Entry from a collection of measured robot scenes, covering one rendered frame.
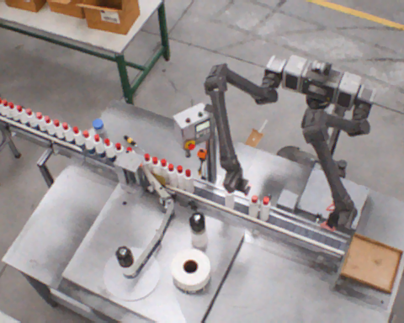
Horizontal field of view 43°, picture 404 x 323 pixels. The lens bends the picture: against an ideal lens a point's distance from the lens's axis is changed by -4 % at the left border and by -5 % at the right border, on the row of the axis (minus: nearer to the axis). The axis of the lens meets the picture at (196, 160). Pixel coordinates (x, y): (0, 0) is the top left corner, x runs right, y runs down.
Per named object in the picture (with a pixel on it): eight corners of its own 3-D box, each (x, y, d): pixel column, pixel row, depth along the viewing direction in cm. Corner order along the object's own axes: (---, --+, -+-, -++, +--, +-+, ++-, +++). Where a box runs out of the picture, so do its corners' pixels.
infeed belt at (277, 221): (86, 159, 330) (84, 155, 326) (93, 149, 334) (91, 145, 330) (341, 258, 284) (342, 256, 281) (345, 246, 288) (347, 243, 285)
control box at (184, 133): (175, 138, 280) (172, 115, 264) (203, 124, 284) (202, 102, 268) (184, 151, 275) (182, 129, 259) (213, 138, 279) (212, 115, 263)
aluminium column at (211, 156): (206, 181, 318) (203, 109, 262) (209, 175, 320) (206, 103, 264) (214, 183, 316) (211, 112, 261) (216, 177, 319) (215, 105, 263)
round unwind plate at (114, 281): (93, 286, 278) (93, 285, 277) (120, 240, 293) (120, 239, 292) (143, 310, 269) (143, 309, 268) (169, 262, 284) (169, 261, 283)
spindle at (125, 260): (119, 277, 279) (109, 255, 255) (128, 262, 283) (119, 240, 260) (135, 283, 277) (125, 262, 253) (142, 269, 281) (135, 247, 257)
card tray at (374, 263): (339, 274, 280) (341, 272, 277) (353, 235, 293) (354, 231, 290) (390, 293, 272) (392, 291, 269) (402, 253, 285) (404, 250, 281)
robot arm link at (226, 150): (226, 76, 245) (209, 79, 253) (218, 76, 241) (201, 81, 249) (242, 166, 249) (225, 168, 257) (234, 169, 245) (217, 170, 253)
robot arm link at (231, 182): (236, 156, 248) (222, 158, 254) (225, 176, 242) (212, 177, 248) (249, 173, 254) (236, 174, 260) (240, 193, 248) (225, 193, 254)
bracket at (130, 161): (114, 164, 290) (113, 163, 290) (123, 149, 296) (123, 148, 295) (135, 172, 287) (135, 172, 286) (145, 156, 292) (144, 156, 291)
